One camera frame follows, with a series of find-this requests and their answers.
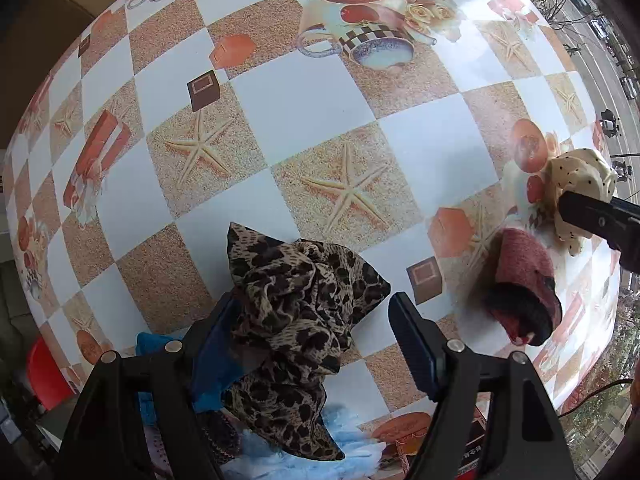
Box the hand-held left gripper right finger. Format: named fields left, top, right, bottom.
left=388, top=291, right=576, bottom=480

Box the cream polka dot scrunchie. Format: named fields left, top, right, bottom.
left=542, top=147, right=619, bottom=257

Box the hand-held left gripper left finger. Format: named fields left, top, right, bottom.
left=55, top=292, right=246, bottom=480

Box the red plastic stool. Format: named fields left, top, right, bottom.
left=26, top=337, right=76, bottom=411

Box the black cable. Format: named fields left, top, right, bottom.
left=557, top=379, right=636, bottom=416

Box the floral tissue pack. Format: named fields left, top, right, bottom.
left=452, top=417, right=488, bottom=480

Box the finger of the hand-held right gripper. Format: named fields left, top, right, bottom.
left=557, top=191, right=640, bottom=271

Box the checkered printed tablecloth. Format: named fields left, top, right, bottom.
left=0, top=0, right=623, bottom=480

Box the blue plastic shoe cover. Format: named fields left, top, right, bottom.
left=135, top=331, right=231, bottom=428

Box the purple knit hat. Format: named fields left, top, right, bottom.
left=142, top=425, right=176, bottom=480

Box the light blue fluffy duster cloth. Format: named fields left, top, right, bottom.
left=220, top=405, right=386, bottom=480

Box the leopard print scarf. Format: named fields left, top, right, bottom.
left=222, top=221, right=392, bottom=462

